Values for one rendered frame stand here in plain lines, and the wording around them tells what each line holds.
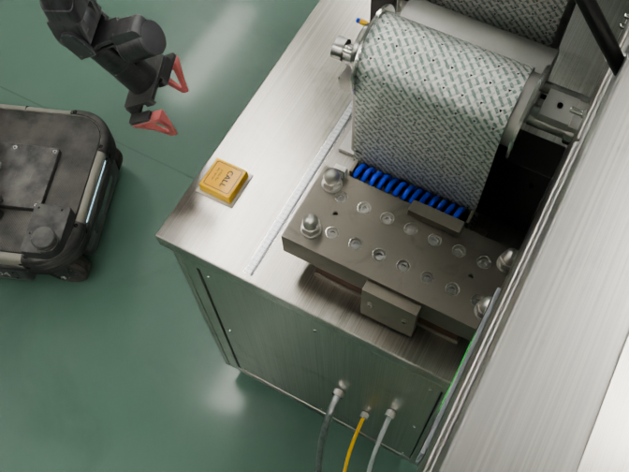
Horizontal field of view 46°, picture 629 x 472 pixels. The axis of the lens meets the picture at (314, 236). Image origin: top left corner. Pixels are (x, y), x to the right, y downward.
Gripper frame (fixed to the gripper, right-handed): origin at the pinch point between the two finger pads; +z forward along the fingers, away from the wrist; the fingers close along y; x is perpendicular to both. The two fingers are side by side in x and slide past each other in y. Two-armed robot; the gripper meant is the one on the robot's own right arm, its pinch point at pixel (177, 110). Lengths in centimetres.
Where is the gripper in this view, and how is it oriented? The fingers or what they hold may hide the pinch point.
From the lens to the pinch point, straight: 141.6
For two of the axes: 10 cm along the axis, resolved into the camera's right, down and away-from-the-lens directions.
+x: -8.5, 1.2, 5.2
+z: 5.1, 4.4, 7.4
